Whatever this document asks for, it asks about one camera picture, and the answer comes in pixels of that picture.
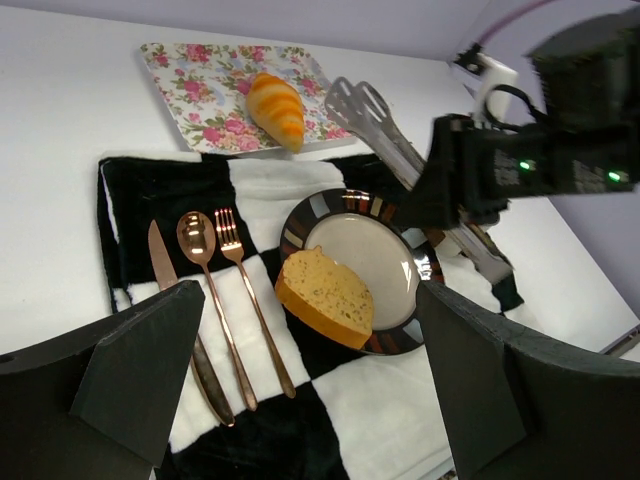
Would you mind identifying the black white checkered cloth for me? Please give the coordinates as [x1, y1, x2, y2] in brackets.
[95, 149, 526, 480]

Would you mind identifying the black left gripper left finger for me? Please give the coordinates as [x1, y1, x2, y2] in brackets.
[1, 281, 204, 479]

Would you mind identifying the copper fork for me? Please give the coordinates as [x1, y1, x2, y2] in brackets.
[214, 208, 296, 399]

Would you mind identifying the copper table knife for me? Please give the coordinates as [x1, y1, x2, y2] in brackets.
[147, 219, 236, 428]

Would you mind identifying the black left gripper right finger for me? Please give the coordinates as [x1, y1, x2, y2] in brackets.
[416, 282, 639, 479]

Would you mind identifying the orange striped croissant bread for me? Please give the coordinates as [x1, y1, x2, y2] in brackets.
[246, 72, 306, 153]

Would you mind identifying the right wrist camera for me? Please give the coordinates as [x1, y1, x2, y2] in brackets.
[450, 43, 519, 127]

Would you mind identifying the dark rimmed beige plate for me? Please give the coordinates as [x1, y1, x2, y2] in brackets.
[279, 188, 444, 355]

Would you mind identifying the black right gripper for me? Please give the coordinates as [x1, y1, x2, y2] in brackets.
[397, 115, 555, 230]

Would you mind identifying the copper spoon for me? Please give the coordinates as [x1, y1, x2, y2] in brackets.
[176, 211, 258, 411]

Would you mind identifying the aluminium frame rail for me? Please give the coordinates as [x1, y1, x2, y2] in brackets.
[600, 326, 640, 358]

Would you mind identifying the yellow bread slice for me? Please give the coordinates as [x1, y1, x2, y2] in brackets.
[275, 246, 374, 350]

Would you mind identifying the floral rectangular tray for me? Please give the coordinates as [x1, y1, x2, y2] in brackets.
[140, 43, 354, 155]

